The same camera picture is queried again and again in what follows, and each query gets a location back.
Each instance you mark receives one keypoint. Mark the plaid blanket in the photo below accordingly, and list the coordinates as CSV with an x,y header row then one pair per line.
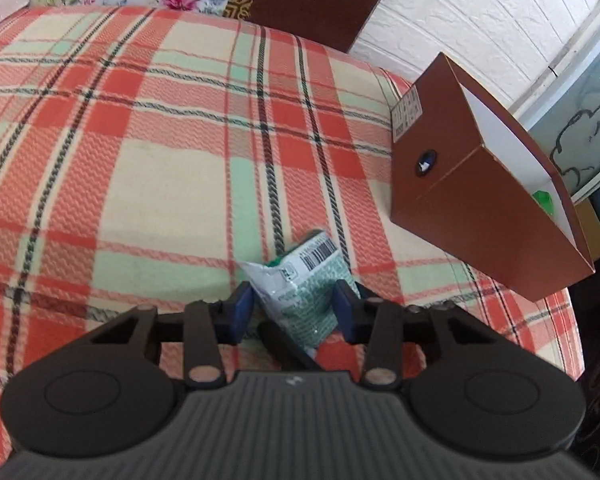
x,y
155,160

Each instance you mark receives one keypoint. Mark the small green item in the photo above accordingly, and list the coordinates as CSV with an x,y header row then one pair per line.
x,y
546,199

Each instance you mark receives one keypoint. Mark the green and white snack packet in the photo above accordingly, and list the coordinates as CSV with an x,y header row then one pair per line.
x,y
300,290

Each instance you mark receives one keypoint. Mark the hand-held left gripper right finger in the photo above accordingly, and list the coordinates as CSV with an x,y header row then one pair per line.
x,y
345,314

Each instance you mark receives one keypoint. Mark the frosted glass panel with drawing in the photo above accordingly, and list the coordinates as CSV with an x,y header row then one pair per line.
x,y
580,115

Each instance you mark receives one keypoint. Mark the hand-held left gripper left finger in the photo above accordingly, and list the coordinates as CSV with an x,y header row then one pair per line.
x,y
240,310

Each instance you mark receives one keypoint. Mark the brown box with white inside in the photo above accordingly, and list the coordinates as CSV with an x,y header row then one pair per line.
x,y
470,195

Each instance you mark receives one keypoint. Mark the brown box lid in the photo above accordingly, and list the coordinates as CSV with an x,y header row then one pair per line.
x,y
310,0

